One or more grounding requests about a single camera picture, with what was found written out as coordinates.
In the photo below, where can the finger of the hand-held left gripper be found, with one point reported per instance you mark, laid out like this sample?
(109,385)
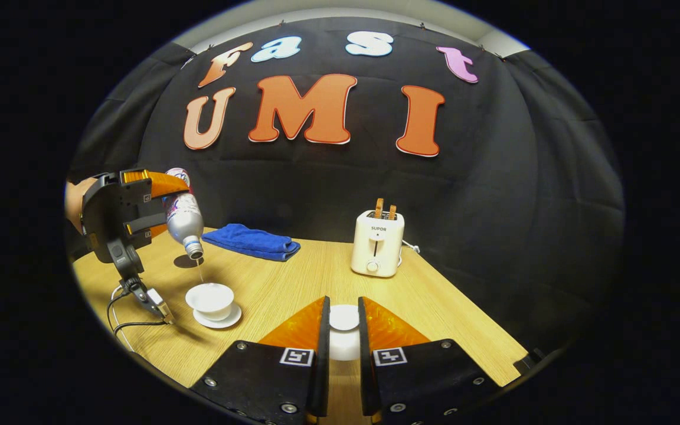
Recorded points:
(148,224)
(160,184)

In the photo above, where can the blue folded towel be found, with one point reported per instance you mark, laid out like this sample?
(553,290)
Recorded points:
(251,241)

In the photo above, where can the white toaster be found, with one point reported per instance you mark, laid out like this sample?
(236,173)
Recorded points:
(375,248)

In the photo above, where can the white saucer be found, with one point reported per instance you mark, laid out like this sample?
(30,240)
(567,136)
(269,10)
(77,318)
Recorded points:
(222,323)

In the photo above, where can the toast slice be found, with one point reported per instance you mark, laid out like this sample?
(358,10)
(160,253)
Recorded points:
(379,208)
(392,212)

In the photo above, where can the silver water bottle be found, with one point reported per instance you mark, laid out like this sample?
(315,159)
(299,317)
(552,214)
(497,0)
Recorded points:
(185,221)

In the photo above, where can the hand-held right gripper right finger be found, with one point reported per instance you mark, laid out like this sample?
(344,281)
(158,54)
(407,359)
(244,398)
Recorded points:
(366,354)

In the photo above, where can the dark round coaster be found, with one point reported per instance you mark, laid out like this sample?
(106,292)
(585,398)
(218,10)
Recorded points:
(182,261)

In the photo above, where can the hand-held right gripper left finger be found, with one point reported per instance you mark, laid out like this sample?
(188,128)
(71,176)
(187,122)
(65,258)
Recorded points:
(322,354)

